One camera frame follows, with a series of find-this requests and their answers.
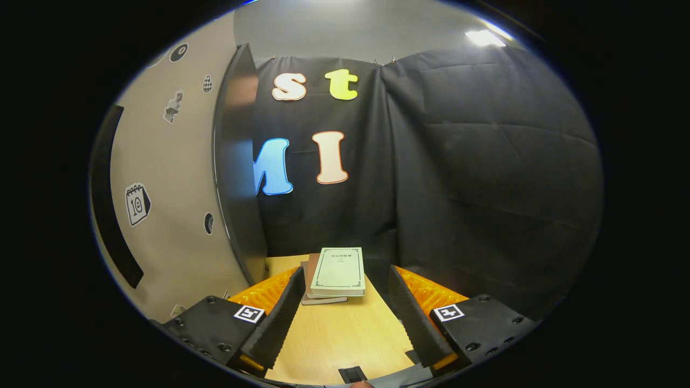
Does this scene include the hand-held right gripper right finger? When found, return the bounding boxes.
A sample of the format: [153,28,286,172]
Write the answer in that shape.
[386,264,541,379]

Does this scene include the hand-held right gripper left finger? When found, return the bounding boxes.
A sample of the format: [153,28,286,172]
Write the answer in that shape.
[160,266,307,379]

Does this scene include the grey cabinet door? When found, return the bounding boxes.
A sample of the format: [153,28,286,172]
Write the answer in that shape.
[91,11,254,325]

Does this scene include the black door handle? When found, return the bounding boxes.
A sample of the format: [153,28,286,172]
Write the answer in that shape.
[90,104,144,290]

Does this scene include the brown book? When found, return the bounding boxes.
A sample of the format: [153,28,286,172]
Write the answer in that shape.
[305,253,324,300]

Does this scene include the black backdrop cloth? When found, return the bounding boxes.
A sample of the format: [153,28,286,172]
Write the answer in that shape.
[252,46,604,321]

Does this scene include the small ceiling light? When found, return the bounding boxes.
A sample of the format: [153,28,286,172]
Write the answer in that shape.
[465,30,507,47]

